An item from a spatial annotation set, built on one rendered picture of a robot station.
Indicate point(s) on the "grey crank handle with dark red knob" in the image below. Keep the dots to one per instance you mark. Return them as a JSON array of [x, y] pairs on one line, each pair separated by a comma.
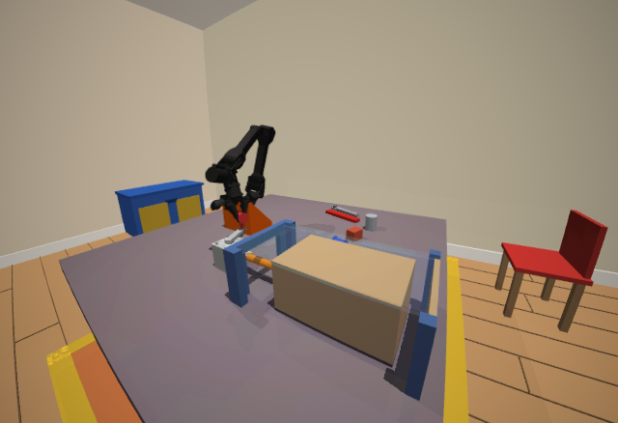
[[243, 218]]

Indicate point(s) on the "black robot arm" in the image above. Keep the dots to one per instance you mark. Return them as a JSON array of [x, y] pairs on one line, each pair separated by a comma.
[[225, 170]]

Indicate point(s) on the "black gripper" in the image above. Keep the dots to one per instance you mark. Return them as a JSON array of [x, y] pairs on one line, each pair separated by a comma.
[[234, 195]]

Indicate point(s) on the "light grey cylinder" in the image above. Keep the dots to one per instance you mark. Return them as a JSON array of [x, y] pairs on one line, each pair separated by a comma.
[[370, 222]]

